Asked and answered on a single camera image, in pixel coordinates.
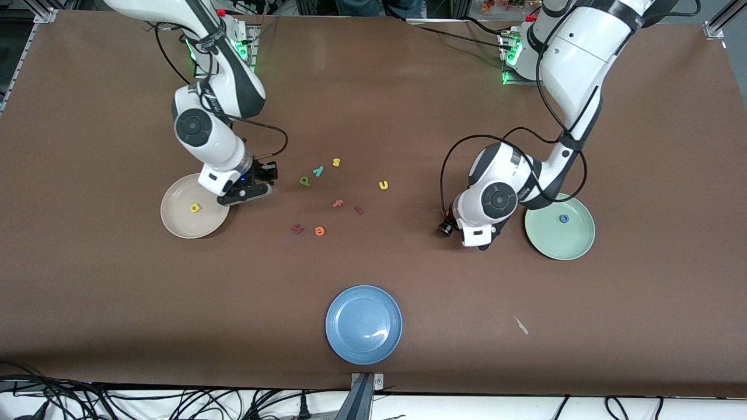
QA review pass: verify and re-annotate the beige plate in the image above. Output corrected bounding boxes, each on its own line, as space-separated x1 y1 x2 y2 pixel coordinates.
160 173 232 240

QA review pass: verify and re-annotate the green plate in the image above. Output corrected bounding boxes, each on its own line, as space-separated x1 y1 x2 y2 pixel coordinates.
523 192 596 261

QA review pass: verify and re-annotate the blue plate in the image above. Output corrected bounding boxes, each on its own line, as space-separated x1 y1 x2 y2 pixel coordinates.
324 285 403 366

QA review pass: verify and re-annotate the brown table cover sheet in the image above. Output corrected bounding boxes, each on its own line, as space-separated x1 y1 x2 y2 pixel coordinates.
0 9 747 398

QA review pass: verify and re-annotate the person in blue jeans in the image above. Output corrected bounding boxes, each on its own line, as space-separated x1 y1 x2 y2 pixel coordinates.
336 0 424 19

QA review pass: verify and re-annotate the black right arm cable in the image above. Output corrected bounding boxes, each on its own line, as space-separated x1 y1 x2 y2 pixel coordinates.
153 23 291 170

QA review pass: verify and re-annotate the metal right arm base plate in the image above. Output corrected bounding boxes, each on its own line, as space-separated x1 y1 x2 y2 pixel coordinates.
194 23 259 80

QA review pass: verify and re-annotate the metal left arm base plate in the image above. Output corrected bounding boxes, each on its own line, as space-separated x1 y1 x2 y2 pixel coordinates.
500 29 543 88

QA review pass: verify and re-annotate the black base cable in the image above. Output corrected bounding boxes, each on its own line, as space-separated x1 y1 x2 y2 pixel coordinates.
409 16 514 52

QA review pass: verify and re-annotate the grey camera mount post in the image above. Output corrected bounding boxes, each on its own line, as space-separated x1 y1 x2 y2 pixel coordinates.
336 372 386 420

